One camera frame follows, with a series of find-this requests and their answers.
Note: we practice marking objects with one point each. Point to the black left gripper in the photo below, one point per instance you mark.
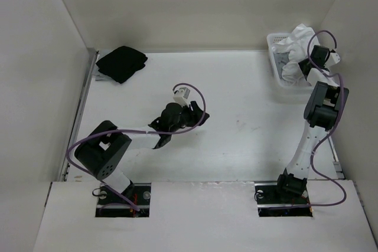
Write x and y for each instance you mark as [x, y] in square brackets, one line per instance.
[195, 114]

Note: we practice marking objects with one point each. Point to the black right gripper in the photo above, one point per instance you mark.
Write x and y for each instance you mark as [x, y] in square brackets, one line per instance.
[324, 66]

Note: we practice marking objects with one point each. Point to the white tank top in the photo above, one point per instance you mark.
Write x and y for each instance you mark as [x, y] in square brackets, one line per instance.
[296, 45]

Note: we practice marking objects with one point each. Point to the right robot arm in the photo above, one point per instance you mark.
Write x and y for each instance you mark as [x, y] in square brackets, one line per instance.
[322, 115]

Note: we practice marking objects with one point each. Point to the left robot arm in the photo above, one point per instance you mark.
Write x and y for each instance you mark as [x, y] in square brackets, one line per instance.
[102, 155]

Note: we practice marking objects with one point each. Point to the folded black tank top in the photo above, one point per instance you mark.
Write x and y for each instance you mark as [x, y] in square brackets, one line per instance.
[122, 63]

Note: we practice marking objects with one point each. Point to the white plastic basket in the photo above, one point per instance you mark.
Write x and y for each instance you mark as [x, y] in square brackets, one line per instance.
[278, 61]

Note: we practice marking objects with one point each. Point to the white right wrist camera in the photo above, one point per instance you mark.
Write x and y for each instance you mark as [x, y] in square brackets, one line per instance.
[333, 59]

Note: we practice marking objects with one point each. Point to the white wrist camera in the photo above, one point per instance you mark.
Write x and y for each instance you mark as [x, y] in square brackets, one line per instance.
[181, 96]
[333, 59]

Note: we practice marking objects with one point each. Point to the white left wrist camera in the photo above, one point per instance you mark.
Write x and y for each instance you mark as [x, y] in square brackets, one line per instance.
[181, 96]

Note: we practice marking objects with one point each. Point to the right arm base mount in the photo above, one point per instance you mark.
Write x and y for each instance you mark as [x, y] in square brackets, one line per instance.
[273, 204]

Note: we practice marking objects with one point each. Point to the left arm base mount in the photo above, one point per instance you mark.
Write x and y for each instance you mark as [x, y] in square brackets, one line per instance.
[111, 205]

